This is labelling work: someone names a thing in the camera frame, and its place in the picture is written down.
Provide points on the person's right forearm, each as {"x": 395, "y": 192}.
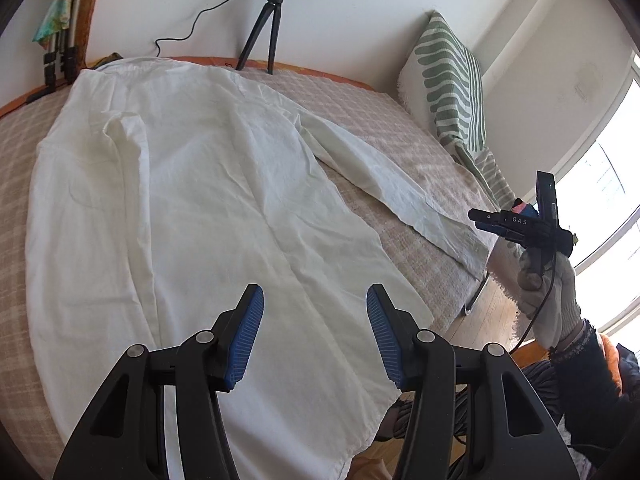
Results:
{"x": 585, "y": 385}

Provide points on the window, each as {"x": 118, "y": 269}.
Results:
{"x": 605, "y": 195}

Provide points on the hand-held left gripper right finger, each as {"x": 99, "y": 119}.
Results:
{"x": 385, "y": 332}

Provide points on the colourful hanging cloth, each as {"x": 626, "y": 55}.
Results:
{"x": 55, "y": 5}

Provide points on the black tripod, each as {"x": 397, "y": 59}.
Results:
{"x": 272, "y": 15}

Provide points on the bed with plaid cover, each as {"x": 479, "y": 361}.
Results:
{"x": 400, "y": 127}

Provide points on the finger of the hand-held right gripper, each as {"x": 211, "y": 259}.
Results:
{"x": 505, "y": 234}
{"x": 487, "y": 217}

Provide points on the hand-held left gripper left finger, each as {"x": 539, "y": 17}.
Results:
{"x": 245, "y": 332}

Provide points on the person's right hand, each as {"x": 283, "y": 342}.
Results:
{"x": 560, "y": 300}

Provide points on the white shirt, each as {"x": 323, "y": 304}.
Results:
{"x": 175, "y": 185}

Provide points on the thin striped cushion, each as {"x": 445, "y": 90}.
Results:
{"x": 492, "y": 177}

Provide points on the green striped white pillow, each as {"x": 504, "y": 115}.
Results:
{"x": 445, "y": 85}

